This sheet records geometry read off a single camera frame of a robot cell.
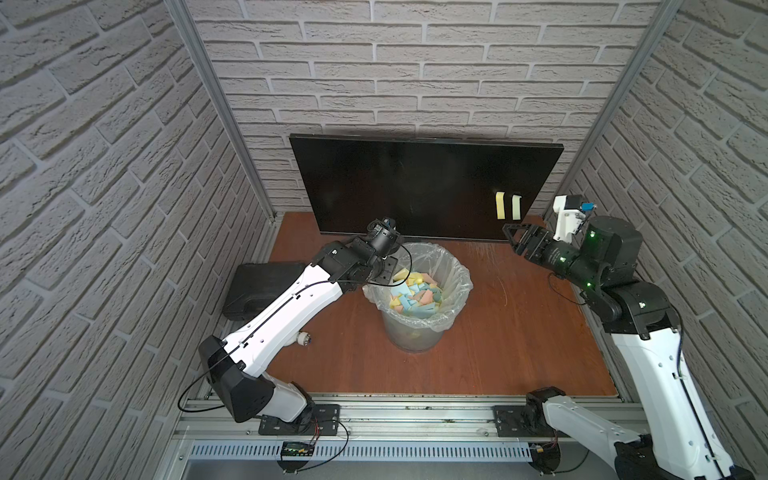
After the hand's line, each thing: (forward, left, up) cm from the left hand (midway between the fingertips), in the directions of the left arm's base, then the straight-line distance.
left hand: (376, 254), depth 76 cm
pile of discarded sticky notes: (-6, -12, -12) cm, 18 cm away
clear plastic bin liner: (-8, -20, -1) cm, 21 cm away
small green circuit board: (-39, +19, -27) cm, 51 cm away
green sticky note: (+9, -36, +9) cm, 39 cm away
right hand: (-5, -30, +15) cm, 34 cm away
